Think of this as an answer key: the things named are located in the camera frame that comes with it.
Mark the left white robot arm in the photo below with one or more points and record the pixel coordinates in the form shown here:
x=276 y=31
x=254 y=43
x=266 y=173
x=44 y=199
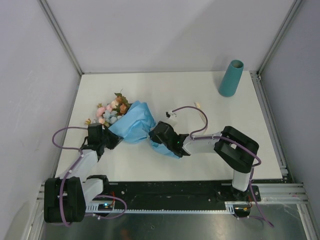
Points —
x=66 y=196

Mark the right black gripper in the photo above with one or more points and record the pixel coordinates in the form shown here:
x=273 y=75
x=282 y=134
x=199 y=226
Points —
x=153 y=137

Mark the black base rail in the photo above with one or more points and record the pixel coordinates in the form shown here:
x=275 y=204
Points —
x=168 y=197

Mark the cream printed ribbon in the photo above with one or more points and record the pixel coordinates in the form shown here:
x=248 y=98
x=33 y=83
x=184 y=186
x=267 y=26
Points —
x=202 y=115

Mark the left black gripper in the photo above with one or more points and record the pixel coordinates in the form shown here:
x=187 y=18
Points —
x=115 y=139

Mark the artificial flower bunch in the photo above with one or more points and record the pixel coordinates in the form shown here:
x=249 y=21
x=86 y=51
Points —
x=110 y=113

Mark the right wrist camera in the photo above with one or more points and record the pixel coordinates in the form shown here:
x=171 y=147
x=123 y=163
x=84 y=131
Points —
x=171 y=118

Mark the teal conical vase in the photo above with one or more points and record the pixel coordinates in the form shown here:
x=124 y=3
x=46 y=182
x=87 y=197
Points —
x=231 y=78

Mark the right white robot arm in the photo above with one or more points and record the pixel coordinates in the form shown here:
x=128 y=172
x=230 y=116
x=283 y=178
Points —
x=237 y=149

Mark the aluminium frame rails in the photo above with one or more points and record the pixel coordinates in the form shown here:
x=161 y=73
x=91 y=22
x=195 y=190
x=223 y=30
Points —
x=306 y=215

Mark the blue wrapping paper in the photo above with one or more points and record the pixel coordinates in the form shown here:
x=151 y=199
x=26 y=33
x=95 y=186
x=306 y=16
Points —
x=134 y=127

